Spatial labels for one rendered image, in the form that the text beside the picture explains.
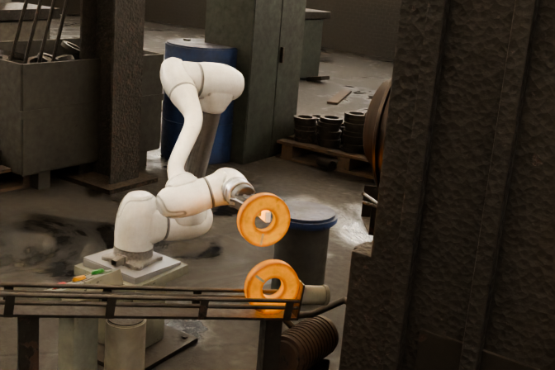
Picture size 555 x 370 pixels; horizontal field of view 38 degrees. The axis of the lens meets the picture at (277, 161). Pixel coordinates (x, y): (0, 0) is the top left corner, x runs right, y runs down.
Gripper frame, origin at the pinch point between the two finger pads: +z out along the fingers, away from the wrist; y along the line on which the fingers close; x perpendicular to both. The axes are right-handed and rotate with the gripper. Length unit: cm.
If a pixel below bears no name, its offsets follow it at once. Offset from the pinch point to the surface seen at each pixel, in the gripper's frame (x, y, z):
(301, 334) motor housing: -35.6, -11.8, 5.9
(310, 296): -20.8, -11.0, 12.4
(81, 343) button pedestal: -46, 47, -24
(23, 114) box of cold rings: -23, 48, -302
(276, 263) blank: -10.8, -0.1, 11.8
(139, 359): -48, 32, -13
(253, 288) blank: -17.7, 5.8, 11.5
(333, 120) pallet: -35, -184, -352
